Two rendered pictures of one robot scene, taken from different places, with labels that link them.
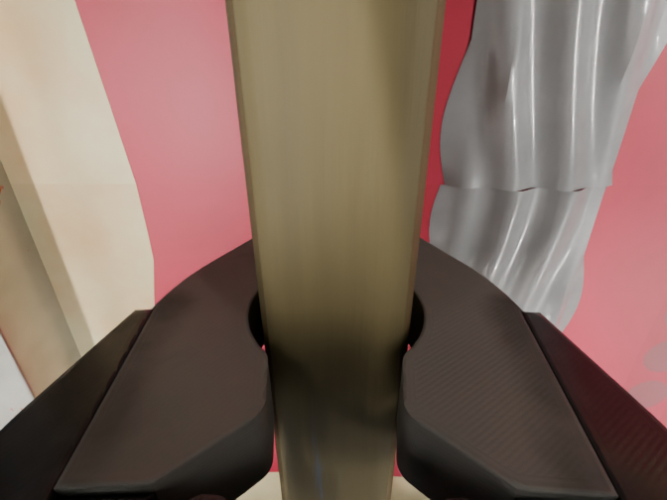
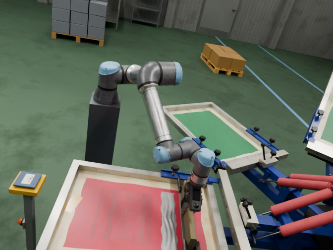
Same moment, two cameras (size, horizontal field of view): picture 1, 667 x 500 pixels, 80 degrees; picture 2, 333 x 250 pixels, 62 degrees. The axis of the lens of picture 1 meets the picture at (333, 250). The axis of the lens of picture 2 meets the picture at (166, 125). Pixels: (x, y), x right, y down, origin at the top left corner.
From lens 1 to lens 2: 128 cm
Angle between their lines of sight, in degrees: 32
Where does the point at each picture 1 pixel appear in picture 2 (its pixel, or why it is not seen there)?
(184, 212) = (197, 220)
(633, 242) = (157, 213)
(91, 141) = (204, 226)
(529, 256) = (167, 213)
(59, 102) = (206, 229)
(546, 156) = (168, 220)
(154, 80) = (199, 229)
